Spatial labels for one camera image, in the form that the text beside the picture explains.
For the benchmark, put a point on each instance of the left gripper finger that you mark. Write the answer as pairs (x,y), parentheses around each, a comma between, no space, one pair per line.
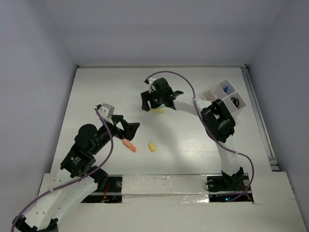
(116,119)
(129,130)

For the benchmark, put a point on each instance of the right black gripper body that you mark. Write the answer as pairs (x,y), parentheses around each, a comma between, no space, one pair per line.
(157,99)

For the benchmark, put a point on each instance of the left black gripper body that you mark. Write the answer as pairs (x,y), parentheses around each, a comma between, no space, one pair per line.
(105,136)

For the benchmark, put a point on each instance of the yellow highlighter pen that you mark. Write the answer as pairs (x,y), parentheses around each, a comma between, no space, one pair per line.
(159,111)

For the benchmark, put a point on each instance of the yellow pen cap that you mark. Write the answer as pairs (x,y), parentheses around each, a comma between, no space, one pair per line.
(152,147)

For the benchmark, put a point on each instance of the black scissors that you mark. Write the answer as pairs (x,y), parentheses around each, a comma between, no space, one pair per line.
(235,101)

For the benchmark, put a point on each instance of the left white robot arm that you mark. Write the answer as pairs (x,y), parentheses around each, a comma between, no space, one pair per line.
(77,177)

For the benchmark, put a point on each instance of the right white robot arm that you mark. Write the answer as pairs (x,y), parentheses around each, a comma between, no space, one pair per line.
(214,116)

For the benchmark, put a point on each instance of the orange highlighter pen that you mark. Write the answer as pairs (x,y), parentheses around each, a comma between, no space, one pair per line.
(129,145)

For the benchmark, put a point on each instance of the white four-compartment organizer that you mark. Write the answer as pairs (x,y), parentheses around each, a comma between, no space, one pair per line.
(217,92)

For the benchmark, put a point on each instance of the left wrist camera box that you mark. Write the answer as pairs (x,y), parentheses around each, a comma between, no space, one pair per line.
(105,112)

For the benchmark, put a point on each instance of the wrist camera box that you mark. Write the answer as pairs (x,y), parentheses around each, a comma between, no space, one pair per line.
(150,84)
(105,112)

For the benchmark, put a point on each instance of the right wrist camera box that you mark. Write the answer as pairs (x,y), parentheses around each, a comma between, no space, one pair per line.
(150,84)

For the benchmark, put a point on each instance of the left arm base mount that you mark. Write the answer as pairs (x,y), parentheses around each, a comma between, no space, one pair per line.
(111,193)

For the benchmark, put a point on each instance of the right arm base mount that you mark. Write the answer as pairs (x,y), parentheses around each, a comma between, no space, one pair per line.
(224,188)

